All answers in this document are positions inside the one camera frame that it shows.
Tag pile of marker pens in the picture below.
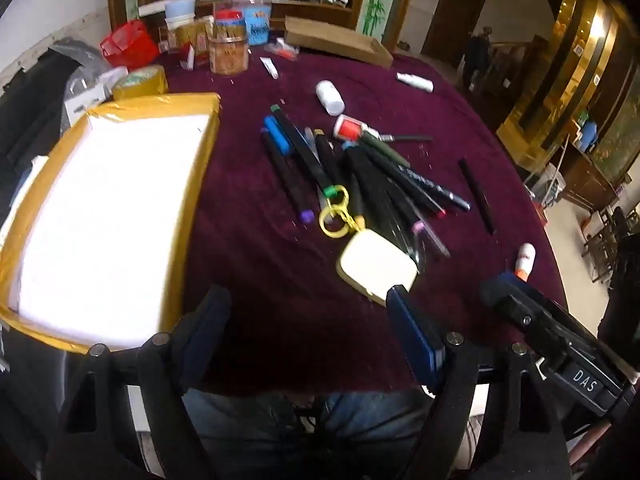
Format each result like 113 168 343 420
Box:
260 104 472 261

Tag black sofa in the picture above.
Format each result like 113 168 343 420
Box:
0 50 76 201

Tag red lid plastic jar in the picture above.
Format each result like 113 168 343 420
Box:
214 9 247 41

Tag clear bubble wrap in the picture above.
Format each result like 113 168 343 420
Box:
50 37 108 92

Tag yellow carton boxes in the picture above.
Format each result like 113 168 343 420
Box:
167 17 212 56

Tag slim black pen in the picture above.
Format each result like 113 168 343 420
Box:
459 158 497 235

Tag cream rounded case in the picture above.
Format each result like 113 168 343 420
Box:
336 229 418 306

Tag red plastic basket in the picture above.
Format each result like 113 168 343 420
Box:
100 20 153 68

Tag light blue plastic tub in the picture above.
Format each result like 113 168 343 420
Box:
165 0 196 23

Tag yellow carabiner keychain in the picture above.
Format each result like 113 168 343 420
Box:
318 185 366 238

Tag white red paper box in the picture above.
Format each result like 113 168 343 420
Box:
62 67 121 126

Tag tan packing tape roll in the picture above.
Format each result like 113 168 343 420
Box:
111 65 167 101

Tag clear plastic wrapper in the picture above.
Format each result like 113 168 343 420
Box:
265 42 300 61

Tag clear toothpick jar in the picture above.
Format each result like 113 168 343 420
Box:
207 35 250 76

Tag blue label plastic jar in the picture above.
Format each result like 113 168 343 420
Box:
245 2 272 46

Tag brown cardboard box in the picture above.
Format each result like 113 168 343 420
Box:
284 16 394 68

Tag blue lighter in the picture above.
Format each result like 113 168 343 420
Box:
263 116 292 156

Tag golden stair railing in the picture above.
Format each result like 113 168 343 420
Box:
500 0 631 171

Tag red white glue bottle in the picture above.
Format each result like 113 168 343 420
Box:
333 114 393 143

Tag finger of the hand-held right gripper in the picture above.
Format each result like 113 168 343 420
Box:
480 272 556 356

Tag white tube on table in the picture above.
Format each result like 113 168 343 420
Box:
396 72 434 93

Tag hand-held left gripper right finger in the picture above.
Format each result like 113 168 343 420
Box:
386 285 571 480

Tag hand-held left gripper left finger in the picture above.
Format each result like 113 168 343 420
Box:
45 285 233 480

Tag person's blue jeans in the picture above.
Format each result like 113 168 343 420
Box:
182 387 441 480

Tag white bottle orange cap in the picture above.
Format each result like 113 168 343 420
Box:
515 242 537 281

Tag yellow-taped white foam box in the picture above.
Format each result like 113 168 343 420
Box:
0 92 222 356

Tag white pill bottle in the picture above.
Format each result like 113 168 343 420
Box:
316 81 346 116

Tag brown wooden door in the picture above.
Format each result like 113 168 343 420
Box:
422 0 488 68

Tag purple velvet tablecloth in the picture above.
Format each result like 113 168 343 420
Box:
160 35 571 396

